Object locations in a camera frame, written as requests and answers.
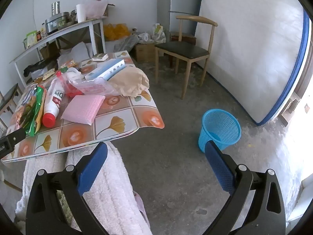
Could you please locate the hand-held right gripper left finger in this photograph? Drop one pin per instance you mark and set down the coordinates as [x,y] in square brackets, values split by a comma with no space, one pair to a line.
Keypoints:
[93,169]

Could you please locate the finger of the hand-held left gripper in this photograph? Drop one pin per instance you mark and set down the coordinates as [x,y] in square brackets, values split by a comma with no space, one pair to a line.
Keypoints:
[14,137]

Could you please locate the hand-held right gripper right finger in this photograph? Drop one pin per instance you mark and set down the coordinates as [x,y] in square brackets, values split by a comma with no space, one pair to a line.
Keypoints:
[220,166]

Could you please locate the large orange chips bag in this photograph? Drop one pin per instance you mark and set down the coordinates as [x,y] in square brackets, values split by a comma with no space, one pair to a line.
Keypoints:
[22,107]

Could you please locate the large green foil snack bag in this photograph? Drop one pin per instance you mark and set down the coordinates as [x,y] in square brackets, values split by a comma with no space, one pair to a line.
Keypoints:
[36,112]

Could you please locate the blue mesh wastebasket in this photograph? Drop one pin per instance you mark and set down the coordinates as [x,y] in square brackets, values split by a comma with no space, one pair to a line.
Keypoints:
[220,124]

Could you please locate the white paper sheet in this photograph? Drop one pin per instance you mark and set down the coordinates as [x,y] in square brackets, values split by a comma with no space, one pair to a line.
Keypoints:
[107,69]

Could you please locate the dark-seat wooden stool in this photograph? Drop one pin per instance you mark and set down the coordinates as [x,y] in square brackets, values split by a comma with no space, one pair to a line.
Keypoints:
[9,95]

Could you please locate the white bottle with red cap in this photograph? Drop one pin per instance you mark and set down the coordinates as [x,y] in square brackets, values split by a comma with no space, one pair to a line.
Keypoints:
[55,98]

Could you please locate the pink scrub pad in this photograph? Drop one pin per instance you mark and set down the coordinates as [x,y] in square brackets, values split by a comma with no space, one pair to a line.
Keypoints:
[83,107]

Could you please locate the yellow and white snack packet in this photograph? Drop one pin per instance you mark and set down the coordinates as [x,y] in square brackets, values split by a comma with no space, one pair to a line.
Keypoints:
[49,74]

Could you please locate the black cloth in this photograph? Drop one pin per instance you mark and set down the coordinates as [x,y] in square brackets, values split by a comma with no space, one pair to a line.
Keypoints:
[36,66]

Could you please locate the clear plastic bag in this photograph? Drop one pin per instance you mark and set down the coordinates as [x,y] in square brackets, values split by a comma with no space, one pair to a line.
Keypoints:
[88,85]

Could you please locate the orange biscuit packet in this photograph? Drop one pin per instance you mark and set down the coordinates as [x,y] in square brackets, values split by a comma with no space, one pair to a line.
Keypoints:
[67,63]

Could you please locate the beige cloth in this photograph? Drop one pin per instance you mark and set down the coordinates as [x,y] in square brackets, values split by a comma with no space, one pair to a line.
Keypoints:
[129,80]

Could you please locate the light green packet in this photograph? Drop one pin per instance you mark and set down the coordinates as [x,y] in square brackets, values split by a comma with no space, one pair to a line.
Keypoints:
[31,38]

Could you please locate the white woven sack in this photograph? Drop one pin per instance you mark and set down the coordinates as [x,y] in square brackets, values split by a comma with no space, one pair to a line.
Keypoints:
[78,50]

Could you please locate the gold wrapped packet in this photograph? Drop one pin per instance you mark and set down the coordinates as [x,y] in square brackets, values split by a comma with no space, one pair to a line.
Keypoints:
[100,57]

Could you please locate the white mattress with blue edge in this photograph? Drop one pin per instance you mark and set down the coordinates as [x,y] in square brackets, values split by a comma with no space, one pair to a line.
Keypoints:
[244,53]

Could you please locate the grey metal pot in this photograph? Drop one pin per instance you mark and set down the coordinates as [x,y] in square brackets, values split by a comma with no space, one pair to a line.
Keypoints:
[56,23]

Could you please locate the wooden chair with dark seat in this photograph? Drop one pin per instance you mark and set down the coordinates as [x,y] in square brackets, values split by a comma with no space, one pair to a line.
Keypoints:
[182,49]

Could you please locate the white long table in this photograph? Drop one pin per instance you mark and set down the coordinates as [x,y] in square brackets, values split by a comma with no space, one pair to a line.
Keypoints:
[73,27]

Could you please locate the brown cardboard box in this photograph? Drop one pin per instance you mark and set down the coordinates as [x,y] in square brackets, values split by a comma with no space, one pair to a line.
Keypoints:
[144,52]

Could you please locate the grey plastic bag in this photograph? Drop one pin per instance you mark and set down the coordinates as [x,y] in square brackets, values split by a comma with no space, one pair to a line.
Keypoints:
[127,42]

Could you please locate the brown wooden stool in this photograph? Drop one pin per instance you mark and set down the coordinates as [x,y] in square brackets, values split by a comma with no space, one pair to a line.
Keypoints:
[188,38]

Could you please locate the stacked steel containers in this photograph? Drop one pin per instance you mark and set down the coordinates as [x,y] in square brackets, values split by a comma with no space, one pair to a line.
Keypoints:
[55,8]

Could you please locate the white paper towel roll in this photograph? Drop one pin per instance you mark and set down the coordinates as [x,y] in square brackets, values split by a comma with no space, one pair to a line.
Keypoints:
[80,13]

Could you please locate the yellow plastic bag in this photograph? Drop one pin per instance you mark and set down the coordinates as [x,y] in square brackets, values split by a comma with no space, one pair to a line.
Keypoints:
[116,30]

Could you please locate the white plastic bag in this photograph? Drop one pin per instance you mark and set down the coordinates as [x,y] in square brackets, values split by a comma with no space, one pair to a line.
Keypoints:
[157,33]

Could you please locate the pink plastic bag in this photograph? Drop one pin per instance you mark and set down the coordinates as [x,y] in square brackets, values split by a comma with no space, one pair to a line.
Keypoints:
[95,6]

